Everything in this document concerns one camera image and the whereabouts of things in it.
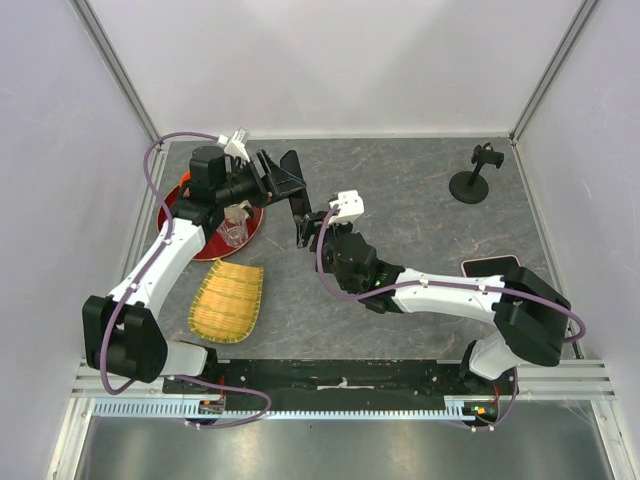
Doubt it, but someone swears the pink case smartphone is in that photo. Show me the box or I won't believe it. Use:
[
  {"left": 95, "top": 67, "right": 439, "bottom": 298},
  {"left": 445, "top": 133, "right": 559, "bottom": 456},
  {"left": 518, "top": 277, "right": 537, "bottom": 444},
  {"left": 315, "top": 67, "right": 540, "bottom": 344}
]
[{"left": 461, "top": 255, "right": 520, "bottom": 277}]

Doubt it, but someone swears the black smartphone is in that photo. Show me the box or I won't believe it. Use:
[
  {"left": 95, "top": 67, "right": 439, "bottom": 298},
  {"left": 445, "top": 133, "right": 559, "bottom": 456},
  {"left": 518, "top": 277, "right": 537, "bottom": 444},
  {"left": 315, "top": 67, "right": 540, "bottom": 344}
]
[{"left": 280, "top": 150, "right": 311, "bottom": 218}]

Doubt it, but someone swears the red round tray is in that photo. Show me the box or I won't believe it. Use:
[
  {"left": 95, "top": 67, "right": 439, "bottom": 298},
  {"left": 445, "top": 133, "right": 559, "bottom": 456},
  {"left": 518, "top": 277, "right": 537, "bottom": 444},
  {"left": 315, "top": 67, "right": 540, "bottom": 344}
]
[{"left": 156, "top": 181, "right": 264, "bottom": 262}]

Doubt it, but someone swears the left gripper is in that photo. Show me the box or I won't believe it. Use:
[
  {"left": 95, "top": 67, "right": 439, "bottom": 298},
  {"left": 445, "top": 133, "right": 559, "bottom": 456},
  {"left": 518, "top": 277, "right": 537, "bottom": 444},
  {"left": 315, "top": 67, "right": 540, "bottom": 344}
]
[{"left": 215, "top": 149, "right": 305, "bottom": 210}]

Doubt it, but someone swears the beige mug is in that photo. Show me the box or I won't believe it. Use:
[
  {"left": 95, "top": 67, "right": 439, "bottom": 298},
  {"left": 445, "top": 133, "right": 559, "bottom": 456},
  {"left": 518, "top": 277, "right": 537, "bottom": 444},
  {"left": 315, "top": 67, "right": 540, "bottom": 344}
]
[{"left": 224, "top": 200, "right": 254, "bottom": 224}]

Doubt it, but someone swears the orange bowl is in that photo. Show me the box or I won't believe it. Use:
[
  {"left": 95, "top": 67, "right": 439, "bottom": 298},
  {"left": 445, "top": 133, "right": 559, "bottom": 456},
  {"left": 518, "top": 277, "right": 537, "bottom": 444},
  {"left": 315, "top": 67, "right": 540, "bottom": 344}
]
[{"left": 179, "top": 171, "right": 191, "bottom": 186}]

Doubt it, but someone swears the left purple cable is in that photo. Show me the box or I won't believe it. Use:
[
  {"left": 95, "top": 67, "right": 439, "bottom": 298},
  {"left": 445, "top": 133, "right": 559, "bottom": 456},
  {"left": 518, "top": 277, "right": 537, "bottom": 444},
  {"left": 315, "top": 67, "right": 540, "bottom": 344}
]
[{"left": 99, "top": 130, "right": 274, "bottom": 430}]

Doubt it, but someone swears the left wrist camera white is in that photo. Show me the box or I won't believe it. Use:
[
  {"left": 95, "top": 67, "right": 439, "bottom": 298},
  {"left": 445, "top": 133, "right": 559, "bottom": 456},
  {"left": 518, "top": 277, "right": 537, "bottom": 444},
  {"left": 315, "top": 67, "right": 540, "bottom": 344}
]
[{"left": 216, "top": 128, "right": 250, "bottom": 163}]

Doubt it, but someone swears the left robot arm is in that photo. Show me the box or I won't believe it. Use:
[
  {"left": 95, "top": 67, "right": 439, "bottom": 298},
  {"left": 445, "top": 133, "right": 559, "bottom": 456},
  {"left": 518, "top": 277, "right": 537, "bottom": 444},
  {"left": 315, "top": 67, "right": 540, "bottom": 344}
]
[{"left": 82, "top": 146, "right": 308, "bottom": 395}]

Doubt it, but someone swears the black round-base phone holder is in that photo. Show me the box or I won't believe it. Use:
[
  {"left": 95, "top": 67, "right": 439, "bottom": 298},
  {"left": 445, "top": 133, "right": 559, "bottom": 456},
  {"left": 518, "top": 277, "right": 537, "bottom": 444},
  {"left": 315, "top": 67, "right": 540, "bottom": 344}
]
[{"left": 448, "top": 142, "right": 505, "bottom": 205}]

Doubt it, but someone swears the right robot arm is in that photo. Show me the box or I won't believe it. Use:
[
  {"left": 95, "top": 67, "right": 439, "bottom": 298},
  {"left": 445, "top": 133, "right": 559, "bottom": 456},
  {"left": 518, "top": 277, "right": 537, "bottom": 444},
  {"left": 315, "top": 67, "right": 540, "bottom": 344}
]
[{"left": 295, "top": 211, "right": 571, "bottom": 394}]

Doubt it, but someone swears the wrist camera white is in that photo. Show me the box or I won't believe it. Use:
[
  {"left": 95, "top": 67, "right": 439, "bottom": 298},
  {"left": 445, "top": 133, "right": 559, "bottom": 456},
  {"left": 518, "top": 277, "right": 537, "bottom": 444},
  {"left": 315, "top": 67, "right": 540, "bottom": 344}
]
[
  {"left": 216, "top": 128, "right": 250, "bottom": 163},
  {"left": 328, "top": 190, "right": 365, "bottom": 225}
]

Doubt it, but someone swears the slotted cable duct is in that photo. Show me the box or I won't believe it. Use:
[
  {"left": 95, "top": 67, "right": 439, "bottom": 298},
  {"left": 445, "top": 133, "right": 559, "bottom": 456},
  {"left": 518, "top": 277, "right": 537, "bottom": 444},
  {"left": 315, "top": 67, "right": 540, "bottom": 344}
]
[{"left": 92, "top": 398, "right": 475, "bottom": 421}]

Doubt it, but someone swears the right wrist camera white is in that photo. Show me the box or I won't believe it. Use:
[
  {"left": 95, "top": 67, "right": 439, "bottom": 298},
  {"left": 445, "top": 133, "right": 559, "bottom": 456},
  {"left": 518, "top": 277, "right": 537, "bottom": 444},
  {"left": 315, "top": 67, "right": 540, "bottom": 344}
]
[{"left": 328, "top": 190, "right": 365, "bottom": 225}]

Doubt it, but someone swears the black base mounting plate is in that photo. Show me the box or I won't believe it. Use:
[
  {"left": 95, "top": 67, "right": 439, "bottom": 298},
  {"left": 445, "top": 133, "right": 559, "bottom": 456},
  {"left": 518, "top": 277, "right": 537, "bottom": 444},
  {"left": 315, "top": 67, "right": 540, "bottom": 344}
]
[{"left": 162, "top": 357, "right": 519, "bottom": 409}]

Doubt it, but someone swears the woven bamboo tray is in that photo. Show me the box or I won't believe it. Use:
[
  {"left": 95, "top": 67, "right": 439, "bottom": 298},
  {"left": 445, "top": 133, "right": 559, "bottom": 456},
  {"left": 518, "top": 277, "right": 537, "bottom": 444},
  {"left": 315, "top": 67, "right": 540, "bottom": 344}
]
[{"left": 188, "top": 259, "right": 264, "bottom": 344}]

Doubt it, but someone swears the clear glass tumbler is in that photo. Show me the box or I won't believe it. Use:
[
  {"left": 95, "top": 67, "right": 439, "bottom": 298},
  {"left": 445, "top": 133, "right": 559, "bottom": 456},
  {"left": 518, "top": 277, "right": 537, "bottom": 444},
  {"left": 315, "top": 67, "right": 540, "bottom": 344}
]
[{"left": 216, "top": 213, "right": 249, "bottom": 248}]

